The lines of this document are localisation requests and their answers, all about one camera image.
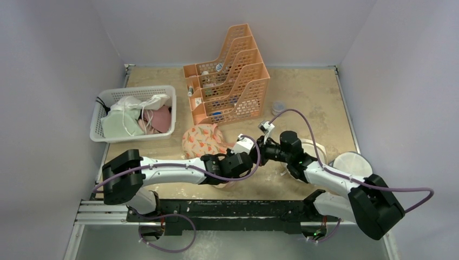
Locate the white plastic basket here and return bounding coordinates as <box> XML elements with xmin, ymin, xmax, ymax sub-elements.
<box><xmin>89</xmin><ymin>85</ymin><xmax>176</xmax><ymax>143</ymax></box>

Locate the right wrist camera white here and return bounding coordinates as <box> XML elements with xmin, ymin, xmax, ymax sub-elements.
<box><xmin>258</xmin><ymin>121</ymin><xmax>275</xmax><ymax>144</ymax></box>

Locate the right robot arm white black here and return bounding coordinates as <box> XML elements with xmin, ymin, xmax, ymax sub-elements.
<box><xmin>250</xmin><ymin>131</ymin><xmax>405</xmax><ymax>240</ymax></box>

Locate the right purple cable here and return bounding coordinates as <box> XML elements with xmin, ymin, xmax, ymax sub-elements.
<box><xmin>267</xmin><ymin>108</ymin><xmax>435</xmax><ymax>214</ymax></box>

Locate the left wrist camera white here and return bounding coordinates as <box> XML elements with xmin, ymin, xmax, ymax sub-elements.
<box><xmin>232</xmin><ymin>134</ymin><xmax>254</xmax><ymax>154</ymax></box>

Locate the floral mesh laundry bag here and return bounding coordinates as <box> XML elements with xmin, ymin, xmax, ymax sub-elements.
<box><xmin>181</xmin><ymin>123</ymin><xmax>234</xmax><ymax>189</ymax></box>

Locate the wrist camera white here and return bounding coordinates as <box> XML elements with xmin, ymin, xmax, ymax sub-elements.
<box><xmin>232</xmin><ymin>134</ymin><xmax>254</xmax><ymax>154</ymax></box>
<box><xmin>258</xmin><ymin>121</ymin><xmax>275</xmax><ymax>144</ymax></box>

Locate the orange file organizer rack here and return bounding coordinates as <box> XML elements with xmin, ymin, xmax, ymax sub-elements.
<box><xmin>183</xmin><ymin>24</ymin><xmax>270</xmax><ymax>125</ymax></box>

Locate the white round mesh laundry bag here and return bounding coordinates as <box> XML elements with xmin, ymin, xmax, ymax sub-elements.
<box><xmin>280</xmin><ymin>139</ymin><xmax>328</xmax><ymax>182</ymax></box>

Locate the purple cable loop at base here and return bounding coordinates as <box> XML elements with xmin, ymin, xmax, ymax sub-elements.
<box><xmin>137</xmin><ymin>213</ymin><xmax>197</xmax><ymax>254</ymax></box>

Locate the white round bag near edge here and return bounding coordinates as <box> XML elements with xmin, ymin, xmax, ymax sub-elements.
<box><xmin>328</xmin><ymin>152</ymin><xmax>373</xmax><ymax>177</ymax></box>

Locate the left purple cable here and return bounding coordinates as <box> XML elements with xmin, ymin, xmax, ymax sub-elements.
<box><xmin>92</xmin><ymin>134</ymin><xmax>262</xmax><ymax>194</ymax></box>

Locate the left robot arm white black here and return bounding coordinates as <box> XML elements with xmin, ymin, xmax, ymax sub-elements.
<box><xmin>95</xmin><ymin>149</ymin><xmax>260</xmax><ymax>222</ymax></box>

